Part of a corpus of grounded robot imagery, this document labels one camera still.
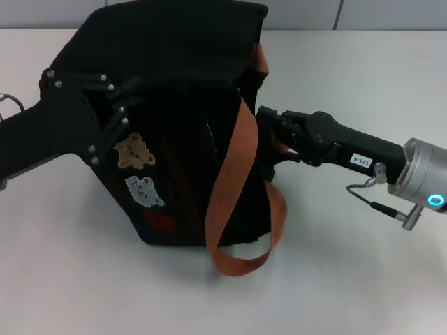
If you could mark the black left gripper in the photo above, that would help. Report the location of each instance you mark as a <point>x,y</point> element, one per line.
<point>52,132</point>

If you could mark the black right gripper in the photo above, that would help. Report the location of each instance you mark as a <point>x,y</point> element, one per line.
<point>349,143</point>

